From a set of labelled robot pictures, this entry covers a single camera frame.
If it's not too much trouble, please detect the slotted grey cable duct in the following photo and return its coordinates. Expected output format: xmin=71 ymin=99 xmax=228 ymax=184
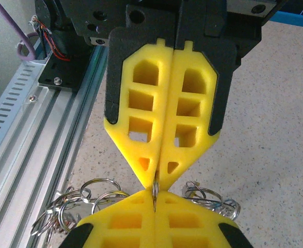
xmin=0 ymin=60 xmax=43 ymax=172

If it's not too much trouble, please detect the small silver split keyring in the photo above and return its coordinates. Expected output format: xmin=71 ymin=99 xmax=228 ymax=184
xmin=44 ymin=190 xmax=74 ymax=235
xmin=91 ymin=190 xmax=132 ymax=215
xmin=79 ymin=177 xmax=123 ymax=200
xmin=30 ymin=209 xmax=54 ymax=236
xmin=152 ymin=175 xmax=160 ymax=213
xmin=184 ymin=180 xmax=242 ymax=222

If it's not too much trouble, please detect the blue table edge strip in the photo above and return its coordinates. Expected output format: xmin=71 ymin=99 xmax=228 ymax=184
xmin=265 ymin=11 xmax=303 ymax=28

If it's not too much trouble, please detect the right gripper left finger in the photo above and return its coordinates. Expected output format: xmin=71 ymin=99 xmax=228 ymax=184
xmin=60 ymin=190 xmax=156 ymax=248

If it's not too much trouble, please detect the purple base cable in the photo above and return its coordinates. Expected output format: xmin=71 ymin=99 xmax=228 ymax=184
xmin=0 ymin=0 xmax=40 ymax=62

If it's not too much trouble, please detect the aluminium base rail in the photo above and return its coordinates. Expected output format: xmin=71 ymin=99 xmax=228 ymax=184
xmin=0 ymin=45 xmax=108 ymax=248

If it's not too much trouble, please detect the red black wire bundle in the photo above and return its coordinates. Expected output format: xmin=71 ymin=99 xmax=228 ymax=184
xmin=30 ymin=14 xmax=71 ymax=63

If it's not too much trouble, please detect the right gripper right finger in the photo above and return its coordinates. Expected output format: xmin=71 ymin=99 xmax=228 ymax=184
xmin=153 ymin=190 xmax=255 ymax=248

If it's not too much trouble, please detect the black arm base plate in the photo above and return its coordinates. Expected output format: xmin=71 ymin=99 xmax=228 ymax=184
xmin=37 ymin=55 xmax=91 ymax=91

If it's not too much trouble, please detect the pile of metal key rings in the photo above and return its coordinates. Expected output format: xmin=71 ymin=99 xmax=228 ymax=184
xmin=63 ymin=180 xmax=234 ymax=228

